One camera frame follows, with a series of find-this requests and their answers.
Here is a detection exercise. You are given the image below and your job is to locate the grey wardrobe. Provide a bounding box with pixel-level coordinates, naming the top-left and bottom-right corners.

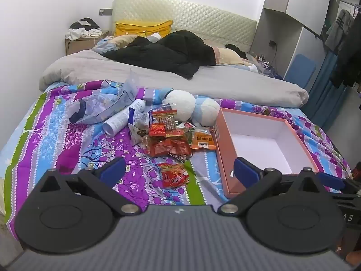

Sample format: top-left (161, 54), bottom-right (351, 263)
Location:
top-left (250, 0), bottom-right (335, 89)

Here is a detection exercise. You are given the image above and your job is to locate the pink cardboard box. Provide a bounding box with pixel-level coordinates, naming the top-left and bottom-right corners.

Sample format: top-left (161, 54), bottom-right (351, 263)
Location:
top-left (213, 107), bottom-right (320, 199)

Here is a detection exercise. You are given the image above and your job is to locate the large red snack packet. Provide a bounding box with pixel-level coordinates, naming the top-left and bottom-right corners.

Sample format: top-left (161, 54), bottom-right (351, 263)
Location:
top-left (149, 137), bottom-right (192, 157)

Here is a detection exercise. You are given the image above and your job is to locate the blue snack packet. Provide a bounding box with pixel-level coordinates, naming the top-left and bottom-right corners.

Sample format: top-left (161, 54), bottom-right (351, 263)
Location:
top-left (128, 109), bottom-right (154, 126)

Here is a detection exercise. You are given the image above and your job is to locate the wooden nightstand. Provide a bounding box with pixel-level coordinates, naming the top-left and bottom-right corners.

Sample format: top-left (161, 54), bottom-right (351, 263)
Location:
top-left (65, 30), bottom-right (110, 55)

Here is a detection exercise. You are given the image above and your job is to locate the red wafer snack packet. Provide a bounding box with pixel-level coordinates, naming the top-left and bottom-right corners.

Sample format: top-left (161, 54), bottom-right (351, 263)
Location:
top-left (158, 162), bottom-right (190, 189)

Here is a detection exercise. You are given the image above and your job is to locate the white cylinder can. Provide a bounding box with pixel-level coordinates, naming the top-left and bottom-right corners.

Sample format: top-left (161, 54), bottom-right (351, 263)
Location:
top-left (102, 99), bottom-right (146, 135)

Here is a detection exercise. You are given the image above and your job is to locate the black hanging garment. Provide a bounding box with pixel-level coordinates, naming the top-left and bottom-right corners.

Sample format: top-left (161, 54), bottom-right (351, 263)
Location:
top-left (330, 14), bottom-right (361, 88)

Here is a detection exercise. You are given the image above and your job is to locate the grey striped hanging garment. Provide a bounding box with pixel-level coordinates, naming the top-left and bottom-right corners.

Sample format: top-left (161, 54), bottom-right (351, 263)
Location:
top-left (324, 9), bottom-right (353, 54)

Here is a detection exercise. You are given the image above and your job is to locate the yellow pillow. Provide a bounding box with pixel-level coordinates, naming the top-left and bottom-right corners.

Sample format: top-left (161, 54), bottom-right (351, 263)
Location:
top-left (114, 20), bottom-right (173, 37)

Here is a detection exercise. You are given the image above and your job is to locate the pile of clothes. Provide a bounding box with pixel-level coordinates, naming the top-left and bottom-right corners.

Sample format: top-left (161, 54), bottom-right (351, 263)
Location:
top-left (65, 18), bottom-right (102, 40)

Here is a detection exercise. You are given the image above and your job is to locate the translucent zip bag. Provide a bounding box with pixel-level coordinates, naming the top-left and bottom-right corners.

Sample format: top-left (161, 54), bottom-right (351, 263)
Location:
top-left (69, 69), bottom-right (139, 125)

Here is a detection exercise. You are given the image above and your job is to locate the white blue plush toy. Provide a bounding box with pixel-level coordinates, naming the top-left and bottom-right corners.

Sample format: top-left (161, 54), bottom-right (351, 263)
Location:
top-left (144, 87), bottom-right (221, 126)

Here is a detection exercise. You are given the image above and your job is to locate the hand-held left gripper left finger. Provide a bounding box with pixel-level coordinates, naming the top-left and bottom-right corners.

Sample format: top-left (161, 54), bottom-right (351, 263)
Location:
top-left (38, 157), bottom-right (148, 216)

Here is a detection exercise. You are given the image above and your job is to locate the clear red striped snack packet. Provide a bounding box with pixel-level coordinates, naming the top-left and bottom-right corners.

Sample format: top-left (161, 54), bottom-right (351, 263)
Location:
top-left (152, 106), bottom-right (178, 130)

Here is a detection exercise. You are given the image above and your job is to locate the grey duvet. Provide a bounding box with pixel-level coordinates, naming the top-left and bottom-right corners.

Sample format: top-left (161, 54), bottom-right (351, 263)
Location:
top-left (39, 49), bottom-right (309, 108)

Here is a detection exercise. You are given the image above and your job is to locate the blue curtain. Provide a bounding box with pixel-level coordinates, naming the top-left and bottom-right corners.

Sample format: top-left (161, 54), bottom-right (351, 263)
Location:
top-left (305, 52), bottom-right (347, 132)

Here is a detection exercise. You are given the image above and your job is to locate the orange snack packet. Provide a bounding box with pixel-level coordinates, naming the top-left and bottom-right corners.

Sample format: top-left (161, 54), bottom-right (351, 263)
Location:
top-left (190, 128), bottom-right (217, 150)

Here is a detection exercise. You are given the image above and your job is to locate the beige blue patterned pillow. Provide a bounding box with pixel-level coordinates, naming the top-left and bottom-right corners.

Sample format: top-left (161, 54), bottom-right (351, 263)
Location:
top-left (96, 35), bottom-right (139, 54)

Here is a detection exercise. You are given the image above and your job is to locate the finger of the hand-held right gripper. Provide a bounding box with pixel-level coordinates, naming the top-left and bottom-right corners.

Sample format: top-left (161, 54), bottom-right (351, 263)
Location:
top-left (319, 172), bottom-right (361, 195)

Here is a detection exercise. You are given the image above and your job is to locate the small red snack packet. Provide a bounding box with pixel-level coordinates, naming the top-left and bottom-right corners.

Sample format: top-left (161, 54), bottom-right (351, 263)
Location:
top-left (149, 124), bottom-right (167, 137)

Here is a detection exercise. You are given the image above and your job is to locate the black jacket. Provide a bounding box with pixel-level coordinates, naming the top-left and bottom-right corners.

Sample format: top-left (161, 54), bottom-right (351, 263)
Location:
top-left (106, 30), bottom-right (218, 79)

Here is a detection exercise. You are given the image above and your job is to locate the cream quilted headboard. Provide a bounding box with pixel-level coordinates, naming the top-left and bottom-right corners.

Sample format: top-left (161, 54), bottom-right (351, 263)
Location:
top-left (112, 0), bottom-right (257, 53)

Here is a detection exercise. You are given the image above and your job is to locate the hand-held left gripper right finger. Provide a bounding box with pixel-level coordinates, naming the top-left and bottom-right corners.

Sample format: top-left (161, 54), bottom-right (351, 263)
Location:
top-left (218, 157), bottom-right (321, 216)

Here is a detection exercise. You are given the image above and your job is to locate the colourful printed blanket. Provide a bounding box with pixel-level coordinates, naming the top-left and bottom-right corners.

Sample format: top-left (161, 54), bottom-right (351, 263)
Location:
top-left (4, 80), bottom-right (353, 232)

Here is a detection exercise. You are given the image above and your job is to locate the clear packet dark dried snack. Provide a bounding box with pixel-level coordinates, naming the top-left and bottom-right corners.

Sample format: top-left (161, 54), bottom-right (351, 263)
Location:
top-left (128, 123), bottom-right (150, 147)

